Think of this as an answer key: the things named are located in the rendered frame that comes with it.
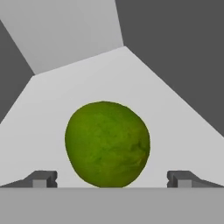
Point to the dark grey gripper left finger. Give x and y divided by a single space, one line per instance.
40 176

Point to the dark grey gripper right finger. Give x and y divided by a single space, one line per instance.
183 176

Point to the green lime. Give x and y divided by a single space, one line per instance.
107 144

